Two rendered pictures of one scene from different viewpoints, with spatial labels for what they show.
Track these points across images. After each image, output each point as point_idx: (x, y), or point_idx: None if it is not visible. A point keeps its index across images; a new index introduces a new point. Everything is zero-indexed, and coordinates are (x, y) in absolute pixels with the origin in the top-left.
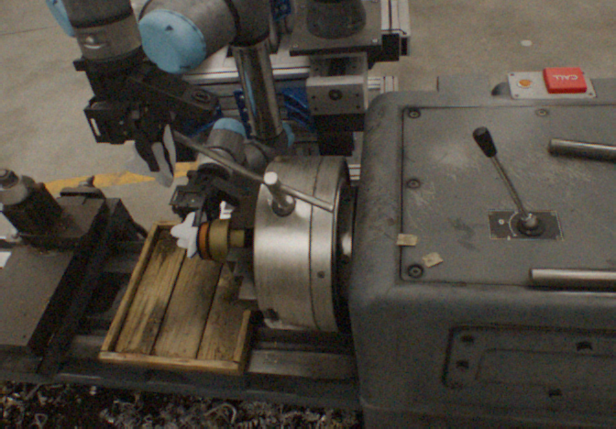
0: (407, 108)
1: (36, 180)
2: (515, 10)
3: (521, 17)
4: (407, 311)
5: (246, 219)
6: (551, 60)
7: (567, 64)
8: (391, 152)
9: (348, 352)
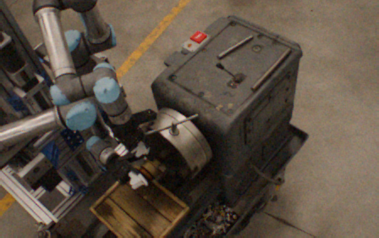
0: (169, 77)
1: None
2: (67, 13)
3: (74, 16)
4: (238, 121)
5: (154, 154)
6: None
7: (118, 24)
8: (184, 91)
9: (207, 172)
